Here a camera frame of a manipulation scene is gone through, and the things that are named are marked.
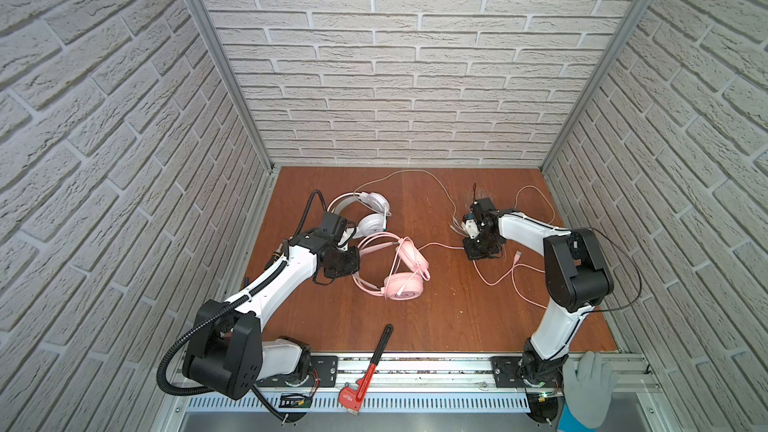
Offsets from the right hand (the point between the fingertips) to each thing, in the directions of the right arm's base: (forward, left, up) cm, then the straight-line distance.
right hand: (472, 253), depth 95 cm
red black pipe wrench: (-36, +40, +1) cm, 53 cm away
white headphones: (+17, +31, +7) cm, 36 cm away
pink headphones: (-15, +24, +15) cm, 32 cm away
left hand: (-4, +36, +8) cm, 37 cm away
